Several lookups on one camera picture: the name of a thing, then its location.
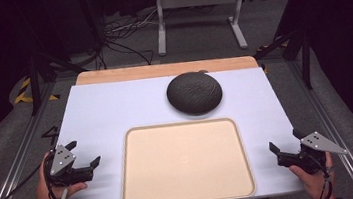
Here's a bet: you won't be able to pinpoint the yellow black floor tape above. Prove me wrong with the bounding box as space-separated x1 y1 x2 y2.
10 74 62 106

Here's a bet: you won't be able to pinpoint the aluminium floor rail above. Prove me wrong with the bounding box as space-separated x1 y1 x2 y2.
0 81 71 199
284 53 353 199

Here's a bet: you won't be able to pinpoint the person's left hand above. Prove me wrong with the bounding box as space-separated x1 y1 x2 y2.
32 149 89 199

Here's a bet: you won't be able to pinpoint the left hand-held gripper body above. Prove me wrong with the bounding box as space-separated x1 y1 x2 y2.
46 141 96 189

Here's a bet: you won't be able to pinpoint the white board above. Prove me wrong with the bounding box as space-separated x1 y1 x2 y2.
49 60 307 199

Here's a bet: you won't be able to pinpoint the person's right hand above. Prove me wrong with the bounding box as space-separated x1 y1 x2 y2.
287 151 340 199

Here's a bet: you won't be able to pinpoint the black floor cables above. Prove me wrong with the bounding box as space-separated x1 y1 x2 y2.
96 9 165 71

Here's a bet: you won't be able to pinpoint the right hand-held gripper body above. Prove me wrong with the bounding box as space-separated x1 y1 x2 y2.
276 128 351 178

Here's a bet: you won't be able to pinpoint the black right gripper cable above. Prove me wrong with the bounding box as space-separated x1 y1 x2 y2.
311 157 335 199

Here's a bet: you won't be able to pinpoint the black tripod stand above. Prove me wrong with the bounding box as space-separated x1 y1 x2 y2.
11 0 93 118
250 25 316 96

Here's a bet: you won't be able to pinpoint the beige plastic tray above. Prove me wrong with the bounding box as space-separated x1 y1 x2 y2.
113 115 258 199

